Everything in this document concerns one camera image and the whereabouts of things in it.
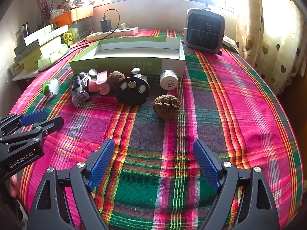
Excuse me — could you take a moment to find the heart print curtain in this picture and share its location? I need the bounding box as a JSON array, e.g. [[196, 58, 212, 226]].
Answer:
[[236, 0, 307, 96]]

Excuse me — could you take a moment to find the green and white cardboard box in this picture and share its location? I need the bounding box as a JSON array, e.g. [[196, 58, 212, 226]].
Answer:
[[69, 37, 186, 77]]

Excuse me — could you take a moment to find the dark glass jar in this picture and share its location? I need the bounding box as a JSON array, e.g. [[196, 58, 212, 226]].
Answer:
[[20, 23, 29, 39]]

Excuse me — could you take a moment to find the white lidded jar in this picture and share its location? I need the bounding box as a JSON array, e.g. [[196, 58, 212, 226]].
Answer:
[[159, 69, 179, 91]]

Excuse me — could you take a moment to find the black and clear device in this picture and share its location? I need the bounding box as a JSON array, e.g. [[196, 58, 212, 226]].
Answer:
[[70, 75, 90, 107]]

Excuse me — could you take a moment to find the green and white round holder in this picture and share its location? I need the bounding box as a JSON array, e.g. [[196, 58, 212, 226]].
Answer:
[[42, 79, 60, 96]]

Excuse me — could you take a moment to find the pink holder with pale cap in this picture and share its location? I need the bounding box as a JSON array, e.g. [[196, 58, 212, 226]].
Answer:
[[86, 69, 101, 92]]

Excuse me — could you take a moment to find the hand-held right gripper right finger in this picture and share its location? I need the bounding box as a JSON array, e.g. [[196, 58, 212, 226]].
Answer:
[[193, 139, 281, 230]]

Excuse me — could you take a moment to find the grey space heater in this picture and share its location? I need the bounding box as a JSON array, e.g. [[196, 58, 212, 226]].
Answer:
[[183, 8, 226, 54]]

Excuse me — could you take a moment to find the black oval disc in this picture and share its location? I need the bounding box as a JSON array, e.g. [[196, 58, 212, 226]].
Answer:
[[116, 77, 150, 106]]

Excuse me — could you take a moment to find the white power strip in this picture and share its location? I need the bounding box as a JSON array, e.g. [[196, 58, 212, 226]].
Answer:
[[87, 27, 139, 42]]

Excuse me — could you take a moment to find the brown walnut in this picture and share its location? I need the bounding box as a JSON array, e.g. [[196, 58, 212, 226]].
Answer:
[[153, 95, 181, 119], [107, 71, 126, 91]]

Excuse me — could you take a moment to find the black charger adapter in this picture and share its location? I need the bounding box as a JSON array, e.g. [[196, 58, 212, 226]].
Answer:
[[100, 18, 112, 33]]

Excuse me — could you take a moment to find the black charger cable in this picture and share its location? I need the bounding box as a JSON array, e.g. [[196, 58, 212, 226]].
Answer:
[[103, 9, 120, 37]]

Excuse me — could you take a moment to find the yellow green bottle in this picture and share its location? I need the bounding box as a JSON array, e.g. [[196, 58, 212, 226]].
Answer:
[[63, 27, 79, 45]]

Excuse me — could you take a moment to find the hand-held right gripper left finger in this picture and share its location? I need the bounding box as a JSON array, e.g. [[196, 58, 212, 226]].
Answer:
[[27, 138, 116, 230]]

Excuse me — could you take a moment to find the plaid blanket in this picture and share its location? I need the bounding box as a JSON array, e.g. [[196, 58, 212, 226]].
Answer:
[[8, 29, 304, 230]]

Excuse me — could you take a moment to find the white knob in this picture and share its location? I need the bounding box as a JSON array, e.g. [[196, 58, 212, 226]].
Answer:
[[131, 67, 147, 82]]

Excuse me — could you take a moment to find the green tissue pack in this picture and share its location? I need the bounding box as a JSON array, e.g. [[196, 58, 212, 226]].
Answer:
[[38, 44, 70, 69]]

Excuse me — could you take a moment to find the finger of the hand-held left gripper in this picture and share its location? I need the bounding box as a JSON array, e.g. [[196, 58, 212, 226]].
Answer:
[[0, 109, 48, 137], [0, 116, 64, 154]]

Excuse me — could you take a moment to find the orange tray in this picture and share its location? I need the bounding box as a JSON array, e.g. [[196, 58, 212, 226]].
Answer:
[[50, 5, 94, 27]]

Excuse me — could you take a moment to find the plain pink clip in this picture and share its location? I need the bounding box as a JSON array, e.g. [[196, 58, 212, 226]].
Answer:
[[96, 70, 111, 95]]

